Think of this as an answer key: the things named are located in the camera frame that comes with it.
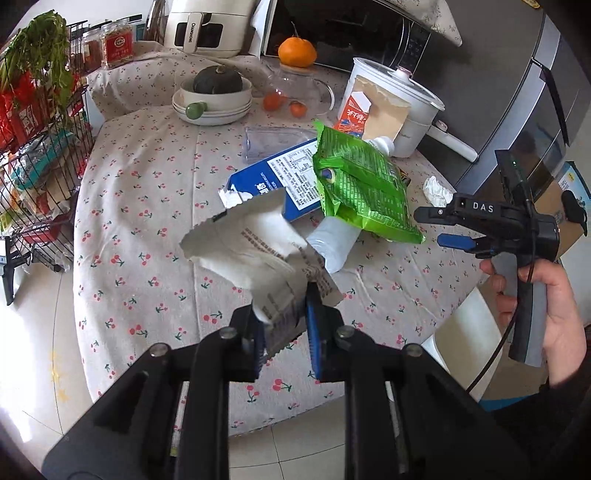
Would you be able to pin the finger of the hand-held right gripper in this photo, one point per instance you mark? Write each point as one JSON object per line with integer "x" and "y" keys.
{"x": 431, "y": 214}
{"x": 455, "y": 240}

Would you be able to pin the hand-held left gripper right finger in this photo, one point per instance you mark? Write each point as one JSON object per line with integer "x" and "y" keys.
{"x": 315, "y": 332}

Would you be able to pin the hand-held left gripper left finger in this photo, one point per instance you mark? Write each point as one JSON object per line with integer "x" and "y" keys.
{"x": 249, "y": 360}

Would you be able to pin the white tissue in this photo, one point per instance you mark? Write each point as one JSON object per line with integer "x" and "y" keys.
{"x": 436, "y": 190}

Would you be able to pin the dark small wrapper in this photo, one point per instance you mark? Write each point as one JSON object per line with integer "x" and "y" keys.
{"x": 405, "y": 177}

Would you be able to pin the green snack bag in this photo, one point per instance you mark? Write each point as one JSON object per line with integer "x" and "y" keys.
{"x": 360, "y": 184}

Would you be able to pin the white plastic bottle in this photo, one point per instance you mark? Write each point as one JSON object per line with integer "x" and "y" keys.
{"x": 383, "y": 145}

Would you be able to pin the white snack bag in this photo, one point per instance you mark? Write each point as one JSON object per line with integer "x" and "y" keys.
{"x": 258, "y": 249}

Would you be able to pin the brown paper bag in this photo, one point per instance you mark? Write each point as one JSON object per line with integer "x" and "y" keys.
{"x": 390, "y": 113}

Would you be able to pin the orange white milk carton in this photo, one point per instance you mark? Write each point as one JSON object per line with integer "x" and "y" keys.
{"x": 353, "y": 115}

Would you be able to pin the blue milk carton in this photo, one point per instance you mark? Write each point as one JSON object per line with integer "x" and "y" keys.
{"x": 286, "y": 180}

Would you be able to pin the clear plastic cup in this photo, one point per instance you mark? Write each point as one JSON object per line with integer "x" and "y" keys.
{"x": 272, "y": 143}

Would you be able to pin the person's right forearm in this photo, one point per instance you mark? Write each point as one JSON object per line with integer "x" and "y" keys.
{"x": 554, "y": 424}

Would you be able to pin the person's right hand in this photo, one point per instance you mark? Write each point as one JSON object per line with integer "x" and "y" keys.
{"x": 565, "y": 323}

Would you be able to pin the brown cardboard box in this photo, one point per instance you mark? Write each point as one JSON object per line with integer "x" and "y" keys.
{"x": 549, "y": 198}

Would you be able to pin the black cap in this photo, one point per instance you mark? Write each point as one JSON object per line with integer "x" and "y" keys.
{"x": 572, "y": 207}

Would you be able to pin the white electric pot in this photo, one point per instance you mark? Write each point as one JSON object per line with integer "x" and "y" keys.
{"x": 422, "y": 134}

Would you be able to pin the blue printed box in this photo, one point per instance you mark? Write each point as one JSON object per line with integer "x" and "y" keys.
{"x": 577, "y": 177}

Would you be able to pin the grey refrigerator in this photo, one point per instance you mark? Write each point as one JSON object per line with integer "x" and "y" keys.
{"x": 508, "y": 92}

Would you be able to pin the glass pot lid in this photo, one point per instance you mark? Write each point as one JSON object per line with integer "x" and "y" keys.
{"x": 392, "y": 76}

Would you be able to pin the cherry print tablecloth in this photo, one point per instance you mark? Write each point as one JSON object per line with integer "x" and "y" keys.
{"x": 152, "y": 230}

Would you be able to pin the glass jar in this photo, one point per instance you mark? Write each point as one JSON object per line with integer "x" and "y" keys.
{"x": 314, "y": 92}

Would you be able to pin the small orange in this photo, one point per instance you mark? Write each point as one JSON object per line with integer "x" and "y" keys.
{"x": 273, "y": 101}
{"x": 298, "y": 109}

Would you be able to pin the floral cloth cover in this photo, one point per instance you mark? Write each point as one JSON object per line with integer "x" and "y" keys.
{"x": 438, "y": 18}

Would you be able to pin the black microwave oven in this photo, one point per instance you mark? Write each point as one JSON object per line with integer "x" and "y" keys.
{"x": 351, "y": 27}

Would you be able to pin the large orange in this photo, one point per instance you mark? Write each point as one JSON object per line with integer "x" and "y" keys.
{"x": 298, "y": 51}

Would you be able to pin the white ceramic bowl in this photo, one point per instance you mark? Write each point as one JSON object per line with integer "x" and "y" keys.
{"x": 217, "y": 100}

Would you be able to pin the green squash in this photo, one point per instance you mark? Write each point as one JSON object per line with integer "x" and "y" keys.
{"x": 217, "y": 81}

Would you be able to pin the black plastic stand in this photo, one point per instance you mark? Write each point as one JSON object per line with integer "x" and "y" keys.
{"x": 9, "y": 272}

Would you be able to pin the cream air fryer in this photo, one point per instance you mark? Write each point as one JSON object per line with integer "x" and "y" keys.
{"x": 221, "y": 27}

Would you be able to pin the red packets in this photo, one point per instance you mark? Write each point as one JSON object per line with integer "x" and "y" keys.
{"x": 23, "y": 115}

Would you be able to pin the green leafy vegetable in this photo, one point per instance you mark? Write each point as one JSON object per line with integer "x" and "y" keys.
{"x": 41, "y": 46}

